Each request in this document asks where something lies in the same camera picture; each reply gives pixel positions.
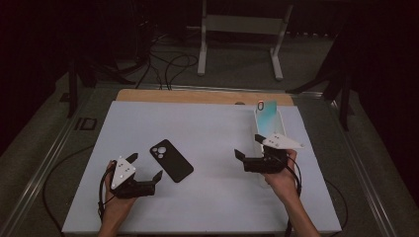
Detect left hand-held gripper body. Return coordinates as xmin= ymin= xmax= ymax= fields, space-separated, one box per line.
xmin=110 ymin=156 xmax=156 ymax=199

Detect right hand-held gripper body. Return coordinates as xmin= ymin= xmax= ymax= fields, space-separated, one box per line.
xmin=242 ymin=132 xmax=304 ymax=175

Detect white plastic bin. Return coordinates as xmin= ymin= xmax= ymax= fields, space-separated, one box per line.
xmin=253 ymin=107 xmax=297 ymax=190

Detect pink and blue phone case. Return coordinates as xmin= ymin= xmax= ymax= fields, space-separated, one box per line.
xmin=256 ymin=100 xmax=286 ymax=139

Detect black phone case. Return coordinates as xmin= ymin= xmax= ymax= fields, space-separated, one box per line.
xmin=149 ymin=138 xmax=195 ymax=184

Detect person's left hand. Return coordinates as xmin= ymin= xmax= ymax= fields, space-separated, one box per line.
xmin=104 ymin=160 xmax=136 ymax=220

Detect person's right hand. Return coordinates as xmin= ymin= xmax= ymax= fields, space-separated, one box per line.
xmin=263 ymin=149 xmax=299 ymax=202

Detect white board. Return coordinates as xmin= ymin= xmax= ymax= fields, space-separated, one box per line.
xmin=61 ymin=100 xmax=343 ymax=235

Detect black floor plate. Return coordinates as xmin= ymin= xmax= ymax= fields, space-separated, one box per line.
xmin=74 ymin=117 xmax=98 ymax=131

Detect wooden board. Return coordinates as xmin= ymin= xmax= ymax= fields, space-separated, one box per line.
xmin=116 ymin=88 xmax=294 ymax=107

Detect black stand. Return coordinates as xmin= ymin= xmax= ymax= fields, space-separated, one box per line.
xmin=67 ymin=58 xmax=136 ymax=119
xmin=286 ymin=33 xmax=356 ymax=132

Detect white metal stand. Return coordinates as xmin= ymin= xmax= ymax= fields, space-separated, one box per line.
xmin=187 ymin=0 xmax=294 ymax=82

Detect right hand-held gripper cable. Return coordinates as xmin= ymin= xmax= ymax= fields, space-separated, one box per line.
xmin=285 ymin=157 xmax=349 ymax=237

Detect hand-held gripper cable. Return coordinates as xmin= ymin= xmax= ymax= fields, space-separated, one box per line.
xmin=285 ymin=157 xmax=349 ymax=237
xmin=42 ymin=145 xmax=117 ymax=233

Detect left hand-held gripper cable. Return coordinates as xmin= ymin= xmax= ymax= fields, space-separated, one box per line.
xmin=42 ymin=145 xmax=117 ymax=233

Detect black floor cables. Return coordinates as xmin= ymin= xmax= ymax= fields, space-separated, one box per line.
xmin=134 ymin=33 xmax=200 ymax=91

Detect metal floor rail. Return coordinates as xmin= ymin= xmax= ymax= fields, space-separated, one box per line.
xmin=0 ymin=88 xmax=97 ymax=237
xmin=327 ymin=98 xmax=398 ymax=237

